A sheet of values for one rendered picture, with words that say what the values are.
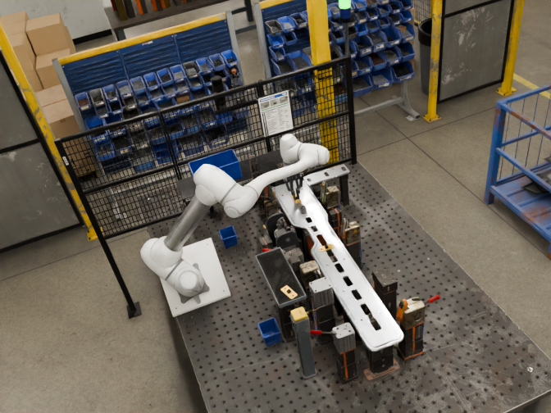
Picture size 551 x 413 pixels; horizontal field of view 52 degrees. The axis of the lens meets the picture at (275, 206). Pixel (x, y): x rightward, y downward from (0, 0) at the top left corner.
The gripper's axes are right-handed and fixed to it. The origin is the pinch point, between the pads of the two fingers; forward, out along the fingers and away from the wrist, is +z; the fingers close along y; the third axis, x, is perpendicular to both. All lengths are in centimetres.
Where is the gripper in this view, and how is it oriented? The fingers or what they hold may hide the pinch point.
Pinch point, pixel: (295, 193)
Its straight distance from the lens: 340.5
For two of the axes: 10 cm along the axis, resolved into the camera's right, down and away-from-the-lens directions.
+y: 9.4, -3.1, 1.7
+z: 1.4, 7.6, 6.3
